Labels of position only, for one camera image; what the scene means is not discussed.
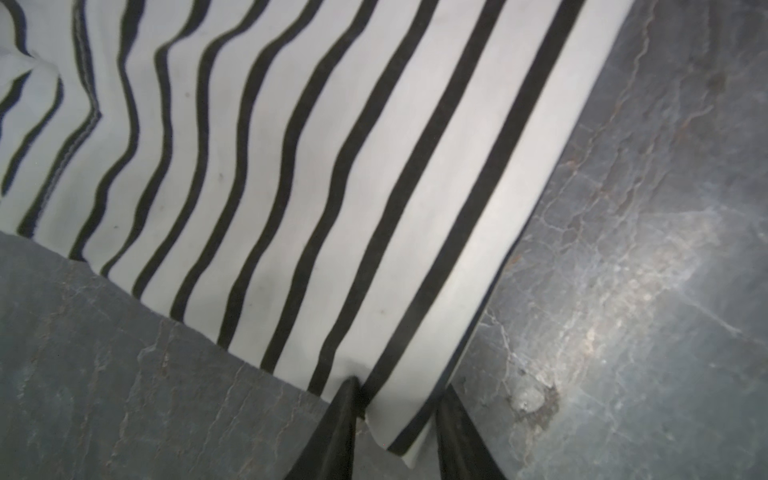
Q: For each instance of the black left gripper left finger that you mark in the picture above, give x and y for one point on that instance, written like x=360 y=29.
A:
x=329 y=453

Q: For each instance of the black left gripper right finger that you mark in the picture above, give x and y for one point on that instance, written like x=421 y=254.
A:
x=462 y=452

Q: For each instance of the black white striped tank top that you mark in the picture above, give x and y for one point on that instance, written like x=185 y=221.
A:
x=324 y=189

